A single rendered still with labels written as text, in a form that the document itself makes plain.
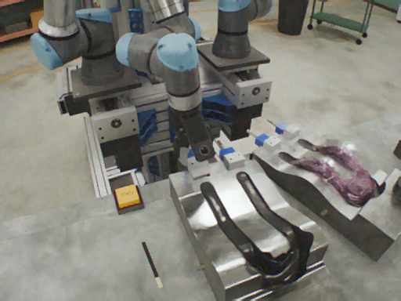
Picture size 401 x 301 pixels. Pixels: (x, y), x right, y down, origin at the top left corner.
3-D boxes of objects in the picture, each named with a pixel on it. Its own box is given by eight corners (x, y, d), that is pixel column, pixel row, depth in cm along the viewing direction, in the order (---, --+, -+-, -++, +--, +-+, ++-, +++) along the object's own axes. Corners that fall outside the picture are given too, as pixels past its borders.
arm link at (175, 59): (169, 27, 57) (204, 35, 53) (176, 70, 65) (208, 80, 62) (143, 45, 53) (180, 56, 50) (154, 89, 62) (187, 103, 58)
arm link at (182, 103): (206, 90, 60) (168, 103, 59) (207, 106, 64) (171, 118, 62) (193, 70, 65) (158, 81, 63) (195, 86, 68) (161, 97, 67)
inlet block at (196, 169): (177, 146, 89) (174, 135, 85) (192, 141, 90) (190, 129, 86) (193, 179, 81) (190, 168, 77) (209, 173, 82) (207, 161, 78)
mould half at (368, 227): (250, 163, 99) (254, 138, 92) (295, 134, 111) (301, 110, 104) (376, 262, 69) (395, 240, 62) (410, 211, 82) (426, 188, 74)
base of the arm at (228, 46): (205, 47, 114) (206, 23, 108) (238, 42, 119) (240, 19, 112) (222, 61, 104) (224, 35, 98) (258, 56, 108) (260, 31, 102)
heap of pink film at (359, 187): (286, 165, 90) (291, 146, 84) (317, 143, 98) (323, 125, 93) (355, 215, 74) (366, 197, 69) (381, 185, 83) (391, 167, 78)
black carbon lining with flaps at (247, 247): (196, 189, 81) (196, 165, 75) (247, 173, 86) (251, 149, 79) (255, 303, 57) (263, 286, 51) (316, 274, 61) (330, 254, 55)
